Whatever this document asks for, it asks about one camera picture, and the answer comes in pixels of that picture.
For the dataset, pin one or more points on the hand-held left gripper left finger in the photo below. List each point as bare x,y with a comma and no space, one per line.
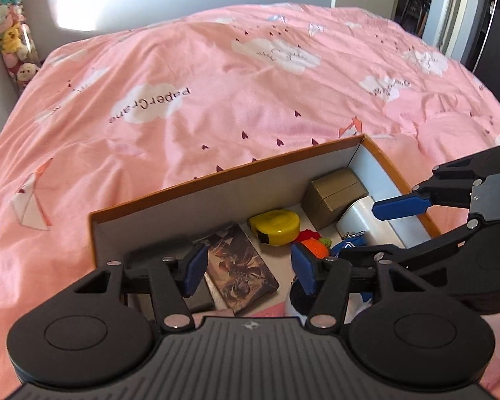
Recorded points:
196,266

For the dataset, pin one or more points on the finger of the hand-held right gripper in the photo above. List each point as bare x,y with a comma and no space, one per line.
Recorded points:
400,207
433,243

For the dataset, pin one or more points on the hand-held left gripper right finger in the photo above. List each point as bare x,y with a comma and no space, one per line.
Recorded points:
304,268

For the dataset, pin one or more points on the red orange crochet toy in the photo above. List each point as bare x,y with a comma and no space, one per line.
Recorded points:
314,246

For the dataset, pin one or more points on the picture printed card case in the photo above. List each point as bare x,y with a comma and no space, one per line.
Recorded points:
237,271

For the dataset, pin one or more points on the white tube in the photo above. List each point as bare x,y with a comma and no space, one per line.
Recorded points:
358,221

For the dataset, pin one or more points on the yellow tape measure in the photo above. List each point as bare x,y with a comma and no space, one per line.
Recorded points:
275,227

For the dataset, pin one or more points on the small brown cardboard box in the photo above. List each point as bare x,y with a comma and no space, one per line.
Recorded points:
333,196

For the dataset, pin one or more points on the orange cardboard box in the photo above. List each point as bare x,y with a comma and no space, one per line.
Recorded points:
212,200

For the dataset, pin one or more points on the pink cloud printed blanket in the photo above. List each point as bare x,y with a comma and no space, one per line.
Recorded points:
191,71

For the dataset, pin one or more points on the dark chair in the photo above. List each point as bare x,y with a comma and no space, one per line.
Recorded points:
416,4

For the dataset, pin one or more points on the clear tube of plush toys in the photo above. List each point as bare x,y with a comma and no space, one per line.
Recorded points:
12,37

